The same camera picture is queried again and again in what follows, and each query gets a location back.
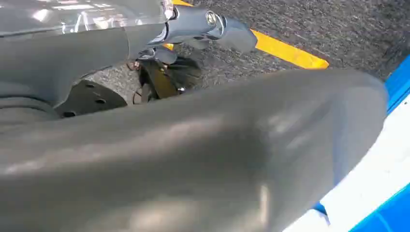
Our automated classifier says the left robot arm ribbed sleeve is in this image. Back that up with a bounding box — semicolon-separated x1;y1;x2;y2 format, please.
0;94;61;126

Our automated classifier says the yellow floor tape strip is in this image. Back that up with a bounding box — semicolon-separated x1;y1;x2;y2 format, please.
162;0;330;70

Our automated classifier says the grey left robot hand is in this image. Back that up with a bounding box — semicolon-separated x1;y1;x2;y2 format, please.
0;0;389;232

